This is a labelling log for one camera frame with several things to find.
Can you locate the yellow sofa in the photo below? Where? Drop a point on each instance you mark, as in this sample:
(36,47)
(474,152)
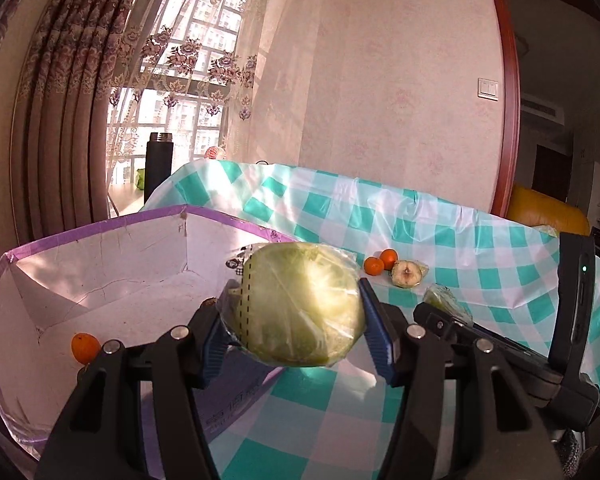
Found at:
(545,210)

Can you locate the sheer floral curtain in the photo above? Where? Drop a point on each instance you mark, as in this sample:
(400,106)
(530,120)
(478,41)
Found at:
(205,60)

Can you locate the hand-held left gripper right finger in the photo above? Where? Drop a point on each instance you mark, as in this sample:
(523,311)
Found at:
(380,340)

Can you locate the white light switch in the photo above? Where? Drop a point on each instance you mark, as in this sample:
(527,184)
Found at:
(487,88)

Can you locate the green melon half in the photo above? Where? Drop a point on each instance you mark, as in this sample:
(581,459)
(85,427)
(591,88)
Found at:
(300,305)

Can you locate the green fruit piece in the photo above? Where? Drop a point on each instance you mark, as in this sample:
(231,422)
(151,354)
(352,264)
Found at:
(447,300)

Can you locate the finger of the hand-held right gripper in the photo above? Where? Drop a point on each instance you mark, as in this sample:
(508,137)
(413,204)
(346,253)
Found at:
(445,322)

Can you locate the small green object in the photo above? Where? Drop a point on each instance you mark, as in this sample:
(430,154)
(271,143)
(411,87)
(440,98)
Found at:
(141,178)

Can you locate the wrapped apple half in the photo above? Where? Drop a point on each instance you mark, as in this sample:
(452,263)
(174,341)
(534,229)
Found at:
(408,275)

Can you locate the heavy patterned curtain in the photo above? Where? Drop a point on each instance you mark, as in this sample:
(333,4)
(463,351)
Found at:
(55,100)

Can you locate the red and white round object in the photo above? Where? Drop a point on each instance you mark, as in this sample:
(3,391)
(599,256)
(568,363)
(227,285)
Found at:
(215,153)

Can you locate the red wooden door frame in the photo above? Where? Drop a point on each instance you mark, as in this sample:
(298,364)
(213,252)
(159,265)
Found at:
(507,85)

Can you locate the black thermos bottle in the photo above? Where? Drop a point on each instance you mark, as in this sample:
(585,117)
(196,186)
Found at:
(158,165)

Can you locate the dark wooden door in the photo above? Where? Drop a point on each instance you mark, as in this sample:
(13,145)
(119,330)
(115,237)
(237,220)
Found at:
(552,172)

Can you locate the purple cardboard box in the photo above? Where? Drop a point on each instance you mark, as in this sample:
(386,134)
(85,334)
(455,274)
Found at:
(130,270)

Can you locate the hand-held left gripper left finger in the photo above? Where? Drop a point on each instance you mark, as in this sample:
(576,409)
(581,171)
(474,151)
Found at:
(213,355)

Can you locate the ceiling air vent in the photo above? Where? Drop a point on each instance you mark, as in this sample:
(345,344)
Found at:
(542,108)

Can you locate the teal checked tablecloth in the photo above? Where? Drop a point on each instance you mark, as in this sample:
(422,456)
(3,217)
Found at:
(330,410)

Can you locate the wooden side table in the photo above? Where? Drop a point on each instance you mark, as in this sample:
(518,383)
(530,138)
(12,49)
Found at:
(125,200)

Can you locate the small orange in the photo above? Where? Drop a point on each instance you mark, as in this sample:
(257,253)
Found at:
(390,257)
(373,265)

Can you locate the large orange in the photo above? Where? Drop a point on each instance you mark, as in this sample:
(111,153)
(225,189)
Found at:
(85,347)

